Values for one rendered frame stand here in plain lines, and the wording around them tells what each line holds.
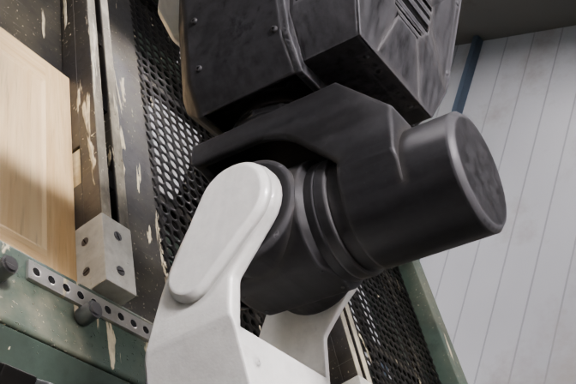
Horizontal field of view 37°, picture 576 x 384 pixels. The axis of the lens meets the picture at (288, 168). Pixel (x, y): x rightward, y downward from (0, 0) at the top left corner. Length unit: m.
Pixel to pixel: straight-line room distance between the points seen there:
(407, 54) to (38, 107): 0.73
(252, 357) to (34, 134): 0.74
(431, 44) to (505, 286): 4.08
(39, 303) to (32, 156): 0.30
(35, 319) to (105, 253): 0.18
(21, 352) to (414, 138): 0.56
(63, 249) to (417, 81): 0.60
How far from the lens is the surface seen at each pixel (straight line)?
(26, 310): 1.09
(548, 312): 4.80
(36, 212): 1.27
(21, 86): 1.44
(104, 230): 1.26
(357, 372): 1.80
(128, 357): 1.20
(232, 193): 0.78
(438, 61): 0.96
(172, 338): 0.76
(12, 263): 1.06
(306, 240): 0.76
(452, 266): 5.23
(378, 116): 0.76
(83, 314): 1.14
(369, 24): 0.84
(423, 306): 2.65
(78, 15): 1.69
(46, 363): 1.10
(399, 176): 0.72
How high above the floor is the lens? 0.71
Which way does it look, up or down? 21 degrees up
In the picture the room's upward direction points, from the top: 20 degrees clockwise
